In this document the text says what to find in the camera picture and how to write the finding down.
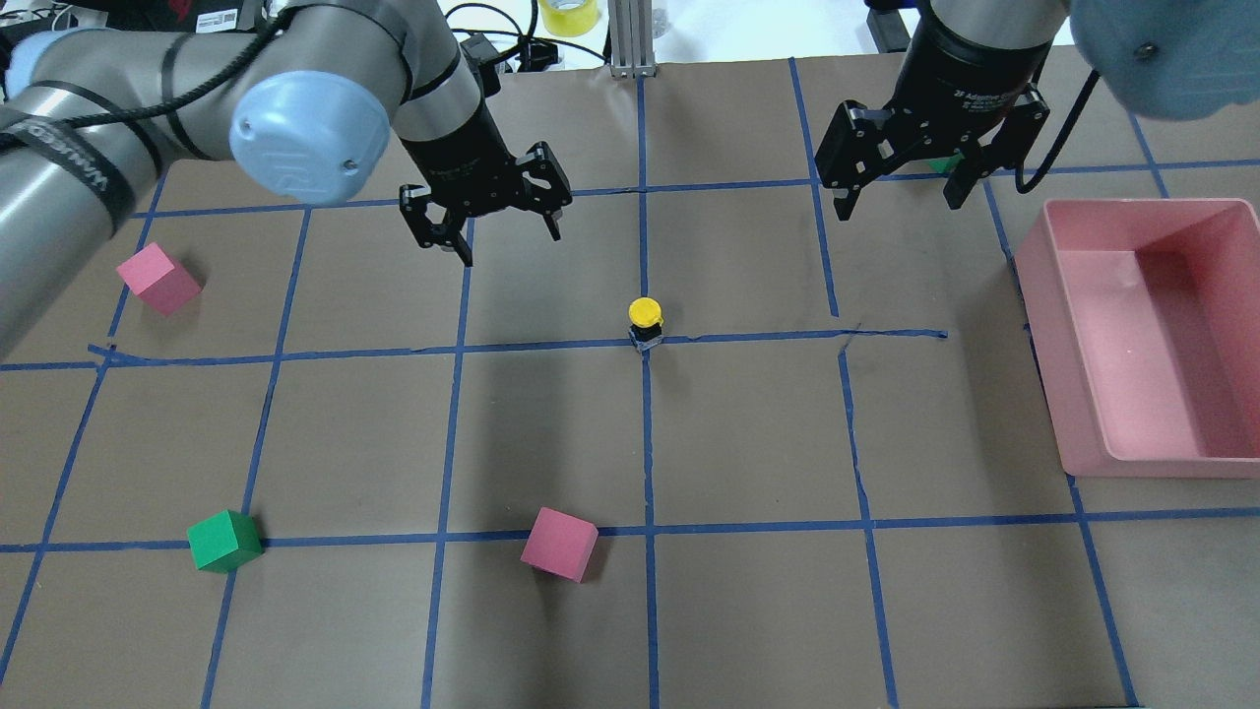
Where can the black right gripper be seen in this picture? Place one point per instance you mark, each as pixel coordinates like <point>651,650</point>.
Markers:
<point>963,74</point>

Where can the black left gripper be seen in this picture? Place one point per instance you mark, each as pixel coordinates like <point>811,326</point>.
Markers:
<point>459,150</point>

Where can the yellow push button switch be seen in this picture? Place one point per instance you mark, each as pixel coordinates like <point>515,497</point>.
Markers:
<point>646,323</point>

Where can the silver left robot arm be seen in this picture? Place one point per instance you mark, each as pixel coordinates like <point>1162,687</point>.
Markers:
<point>306,106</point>

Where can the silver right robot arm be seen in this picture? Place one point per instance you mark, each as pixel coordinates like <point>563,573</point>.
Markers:
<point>1165,60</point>

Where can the green cube near bin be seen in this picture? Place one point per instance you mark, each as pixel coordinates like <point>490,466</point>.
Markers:
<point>944,165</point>

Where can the yellow tape roll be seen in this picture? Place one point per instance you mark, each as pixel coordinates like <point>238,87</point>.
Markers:
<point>569,18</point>

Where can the pink plastic bin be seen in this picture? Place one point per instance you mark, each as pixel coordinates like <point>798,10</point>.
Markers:
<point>1145,319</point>

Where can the pink cube at table centre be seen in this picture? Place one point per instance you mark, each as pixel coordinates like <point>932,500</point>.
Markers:
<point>560,544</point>

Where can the pink cube far side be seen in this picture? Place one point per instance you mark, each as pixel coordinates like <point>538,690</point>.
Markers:
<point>159,280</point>

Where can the green cube near base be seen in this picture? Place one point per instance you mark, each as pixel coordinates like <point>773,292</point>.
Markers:
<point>224,541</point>

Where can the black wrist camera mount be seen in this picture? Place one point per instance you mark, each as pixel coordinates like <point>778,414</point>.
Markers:
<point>537,55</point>

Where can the aluminium frame post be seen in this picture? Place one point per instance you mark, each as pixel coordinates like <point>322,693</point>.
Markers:
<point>630,29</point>

